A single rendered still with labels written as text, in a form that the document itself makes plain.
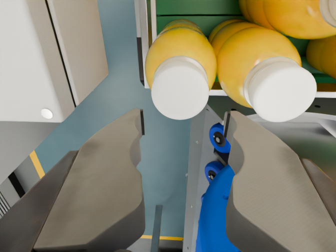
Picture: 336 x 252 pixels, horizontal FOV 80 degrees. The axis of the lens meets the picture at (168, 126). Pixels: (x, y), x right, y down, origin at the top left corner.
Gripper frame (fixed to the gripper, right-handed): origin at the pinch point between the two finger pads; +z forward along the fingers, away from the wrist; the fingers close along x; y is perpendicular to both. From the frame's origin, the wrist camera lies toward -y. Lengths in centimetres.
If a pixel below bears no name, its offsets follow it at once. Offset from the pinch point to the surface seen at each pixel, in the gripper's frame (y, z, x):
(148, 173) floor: 117, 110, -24
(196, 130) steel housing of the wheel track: 16.3, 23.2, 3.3
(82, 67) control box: -1.3, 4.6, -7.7
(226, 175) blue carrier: 13.7, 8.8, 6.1
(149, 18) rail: -3.9, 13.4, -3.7
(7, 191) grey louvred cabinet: 128, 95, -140
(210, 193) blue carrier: 13.7, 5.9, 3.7
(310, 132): 10.5, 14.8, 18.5
